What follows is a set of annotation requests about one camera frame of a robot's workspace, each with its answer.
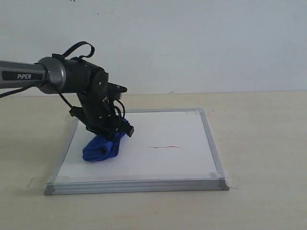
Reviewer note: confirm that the white board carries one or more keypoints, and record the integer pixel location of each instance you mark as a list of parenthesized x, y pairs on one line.
[(169, 151)]

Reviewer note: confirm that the clear tape front right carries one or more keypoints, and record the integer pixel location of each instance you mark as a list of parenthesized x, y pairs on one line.
[(225, 181)]

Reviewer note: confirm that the blue cloth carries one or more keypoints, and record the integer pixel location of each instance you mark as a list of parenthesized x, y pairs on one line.
[(105, 145)]

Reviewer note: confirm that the clear tape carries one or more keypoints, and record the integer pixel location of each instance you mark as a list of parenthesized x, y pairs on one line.
[(225, 181), (199, 111), (38, 183)]

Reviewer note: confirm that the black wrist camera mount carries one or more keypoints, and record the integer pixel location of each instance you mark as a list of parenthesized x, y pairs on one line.
[(115, 91)]

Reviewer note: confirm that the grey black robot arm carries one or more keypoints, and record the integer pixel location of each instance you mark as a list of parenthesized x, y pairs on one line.
[(83, 86)]

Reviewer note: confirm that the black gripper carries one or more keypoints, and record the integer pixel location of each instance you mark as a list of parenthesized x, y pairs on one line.
[(101, 116)]

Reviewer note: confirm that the clear tape front left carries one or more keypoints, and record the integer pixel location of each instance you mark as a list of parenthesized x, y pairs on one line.
[(38, 183)]

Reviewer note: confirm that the clear tape back right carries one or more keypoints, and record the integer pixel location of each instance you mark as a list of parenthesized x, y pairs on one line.
[(199, 111)]

